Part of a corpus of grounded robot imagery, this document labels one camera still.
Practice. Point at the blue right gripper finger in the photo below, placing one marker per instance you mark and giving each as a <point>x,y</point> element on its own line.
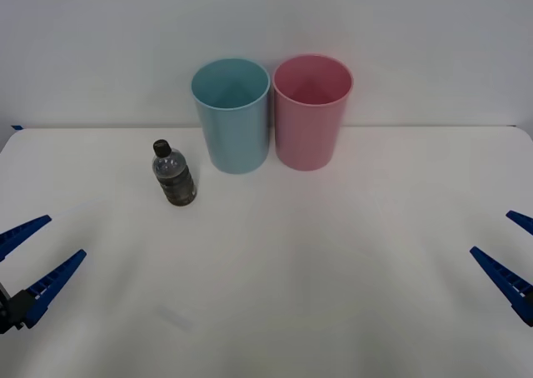
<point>524,221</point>
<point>506,279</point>

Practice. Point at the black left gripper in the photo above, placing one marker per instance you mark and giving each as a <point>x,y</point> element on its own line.
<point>5,311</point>

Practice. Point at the small dark plastic bottle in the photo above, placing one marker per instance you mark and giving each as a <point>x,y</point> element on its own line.
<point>175,178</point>

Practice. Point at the pink waste bin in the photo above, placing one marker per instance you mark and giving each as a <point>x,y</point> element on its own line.
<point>310,124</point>

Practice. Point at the pale blue waste bin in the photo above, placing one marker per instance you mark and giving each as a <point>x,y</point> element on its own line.
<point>233,124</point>

